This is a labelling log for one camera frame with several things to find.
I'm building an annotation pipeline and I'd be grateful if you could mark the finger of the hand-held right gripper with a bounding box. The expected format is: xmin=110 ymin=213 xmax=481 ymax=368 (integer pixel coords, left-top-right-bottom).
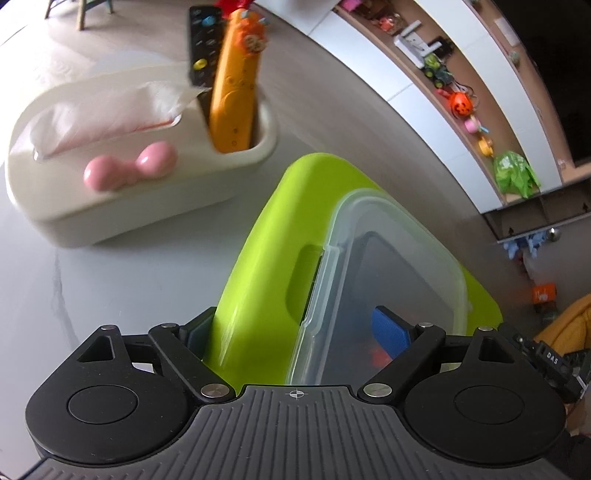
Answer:
xmin=503 ymin=325 xmax=585 ymax=402

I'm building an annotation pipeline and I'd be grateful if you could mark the black remote control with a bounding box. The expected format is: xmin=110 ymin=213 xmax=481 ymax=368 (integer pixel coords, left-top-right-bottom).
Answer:
xmin=187 ymin=4 xmax=232 ymax=88

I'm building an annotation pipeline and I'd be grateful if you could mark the green plastic bag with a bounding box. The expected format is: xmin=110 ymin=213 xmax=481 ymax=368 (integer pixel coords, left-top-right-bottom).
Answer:
xmin=493 ymin=151 xmax=541 ymax=199

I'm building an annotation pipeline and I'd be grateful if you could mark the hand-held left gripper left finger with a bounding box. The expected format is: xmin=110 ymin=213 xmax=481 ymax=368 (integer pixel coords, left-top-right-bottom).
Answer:
xmin=76 ymin=307 xmax=233 ymax=404

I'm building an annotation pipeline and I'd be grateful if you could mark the orange cartoon remote control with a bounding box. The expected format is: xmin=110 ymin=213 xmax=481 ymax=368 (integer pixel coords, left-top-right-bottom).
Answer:
xmin=209 ymin=7 xmax=269 ymax=154

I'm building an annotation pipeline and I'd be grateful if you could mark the orange pumpkin toy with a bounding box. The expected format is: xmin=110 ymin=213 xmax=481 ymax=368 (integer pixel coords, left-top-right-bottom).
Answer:
xmin=445 ymin=91 xmax=478 ymax=118

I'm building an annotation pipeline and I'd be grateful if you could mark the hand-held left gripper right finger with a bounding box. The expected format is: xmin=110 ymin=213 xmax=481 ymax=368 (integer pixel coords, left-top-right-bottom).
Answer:
xmin=361 ymin=305 xmax=525 ymax=407

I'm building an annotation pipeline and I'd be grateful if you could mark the white tissue box organizer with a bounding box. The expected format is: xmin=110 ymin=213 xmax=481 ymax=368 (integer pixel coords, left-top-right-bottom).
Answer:
xmin=4 ymin=62 xmax=281 ymax=247

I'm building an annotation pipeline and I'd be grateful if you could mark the black television screen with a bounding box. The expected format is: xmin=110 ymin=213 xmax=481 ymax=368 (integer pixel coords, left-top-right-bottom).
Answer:
xmin=522 ymin=0 xmax=591 ymax=162

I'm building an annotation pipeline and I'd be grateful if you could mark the blue toy figure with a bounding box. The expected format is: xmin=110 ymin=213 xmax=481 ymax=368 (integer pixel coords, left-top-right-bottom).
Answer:
xmin=503 ymin=228 xmax=561 ymax=259

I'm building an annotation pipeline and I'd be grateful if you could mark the lime green bin lid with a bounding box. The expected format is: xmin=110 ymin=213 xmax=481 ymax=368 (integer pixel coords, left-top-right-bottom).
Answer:
xmin=201 ymin=153 xmax=504 ymax=400

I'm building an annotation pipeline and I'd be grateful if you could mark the green toy truck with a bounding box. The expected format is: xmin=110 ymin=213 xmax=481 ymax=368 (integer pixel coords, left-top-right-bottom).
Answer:
xmin=422 ymin=53 xmax=455 ymax=88

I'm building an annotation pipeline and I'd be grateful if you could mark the yellow cloth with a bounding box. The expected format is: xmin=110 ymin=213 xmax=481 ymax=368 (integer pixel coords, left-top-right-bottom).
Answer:
xmin=533 ymin=295 xmax=591 ymax=358

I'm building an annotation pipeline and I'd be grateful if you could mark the white cabinet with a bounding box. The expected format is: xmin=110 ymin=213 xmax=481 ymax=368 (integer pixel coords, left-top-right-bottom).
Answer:
xmin=259 ymin=0 xmax=591 ymax=241

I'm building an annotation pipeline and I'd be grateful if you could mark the small side table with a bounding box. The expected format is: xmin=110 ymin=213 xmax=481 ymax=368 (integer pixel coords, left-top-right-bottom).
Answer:
xmin=44 ymin=0 xmax=116 ymax=31

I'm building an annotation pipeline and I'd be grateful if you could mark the white tissue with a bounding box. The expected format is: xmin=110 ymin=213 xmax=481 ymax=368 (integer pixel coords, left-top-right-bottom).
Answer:
xmin=9 ymin=69 xmax=204 ymax=155

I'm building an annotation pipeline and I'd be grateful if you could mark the clear plastic lid flap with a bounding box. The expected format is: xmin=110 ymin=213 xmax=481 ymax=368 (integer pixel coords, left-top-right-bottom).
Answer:
xmin=285 ymin=188 xmax=468 ymax=387

